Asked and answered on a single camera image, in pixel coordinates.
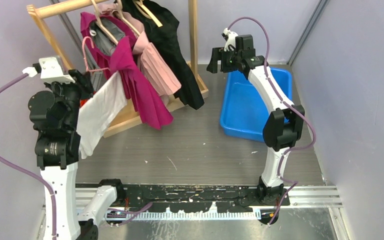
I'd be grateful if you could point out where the wooden hanger under magenta dress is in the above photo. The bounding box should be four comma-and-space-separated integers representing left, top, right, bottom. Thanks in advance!
91, 0, 119, 46

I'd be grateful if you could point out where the wooden hanger under black garment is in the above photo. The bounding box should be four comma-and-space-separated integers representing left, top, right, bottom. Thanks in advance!
133, 0, 163, 28

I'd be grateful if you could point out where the wooden clothes rack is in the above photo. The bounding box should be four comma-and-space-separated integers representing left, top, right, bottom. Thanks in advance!
26, 0, 209, 138

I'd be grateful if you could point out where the blue plastic bin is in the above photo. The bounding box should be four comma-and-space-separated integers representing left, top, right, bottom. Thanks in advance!
220, 66, 297, 146

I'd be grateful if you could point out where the pink pleated garment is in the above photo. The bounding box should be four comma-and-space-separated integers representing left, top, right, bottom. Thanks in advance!
99, 3, 182, 107

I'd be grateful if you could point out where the magenta dress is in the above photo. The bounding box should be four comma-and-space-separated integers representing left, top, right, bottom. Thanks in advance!
80, 12, 173, 130

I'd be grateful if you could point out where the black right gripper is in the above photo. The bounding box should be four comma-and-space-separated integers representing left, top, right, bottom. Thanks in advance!
205, 46, 240, 75

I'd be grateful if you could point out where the white skirt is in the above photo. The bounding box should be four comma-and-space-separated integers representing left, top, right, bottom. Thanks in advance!
76, 72, 128, 159

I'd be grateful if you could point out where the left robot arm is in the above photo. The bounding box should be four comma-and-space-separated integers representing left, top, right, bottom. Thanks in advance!
28, 69, 126, 240

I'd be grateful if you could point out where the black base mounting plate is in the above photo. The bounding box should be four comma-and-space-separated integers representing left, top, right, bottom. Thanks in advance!
76, 183, 291, 226

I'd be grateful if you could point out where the wooden hanger under pink garment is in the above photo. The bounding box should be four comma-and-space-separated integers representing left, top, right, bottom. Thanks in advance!
116, 0, 141, 37

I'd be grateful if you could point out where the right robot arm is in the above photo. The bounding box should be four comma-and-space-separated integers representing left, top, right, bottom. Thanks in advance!
207, 30, 305, 206

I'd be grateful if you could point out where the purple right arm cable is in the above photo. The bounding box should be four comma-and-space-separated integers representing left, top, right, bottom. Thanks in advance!
226, 16, 317, 226

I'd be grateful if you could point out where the aluminium rail frame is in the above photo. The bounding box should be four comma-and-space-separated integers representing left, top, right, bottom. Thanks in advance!
75, 184, 342, 225

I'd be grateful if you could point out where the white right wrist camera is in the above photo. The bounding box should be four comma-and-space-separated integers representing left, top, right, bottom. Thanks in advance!
222, 28, 239, 52

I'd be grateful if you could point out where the black garment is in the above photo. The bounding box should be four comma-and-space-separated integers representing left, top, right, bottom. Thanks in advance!
122, 0, 205, 110

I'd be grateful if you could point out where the pink wire hanger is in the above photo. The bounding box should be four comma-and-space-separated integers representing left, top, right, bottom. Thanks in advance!
81, 36, 110, 73

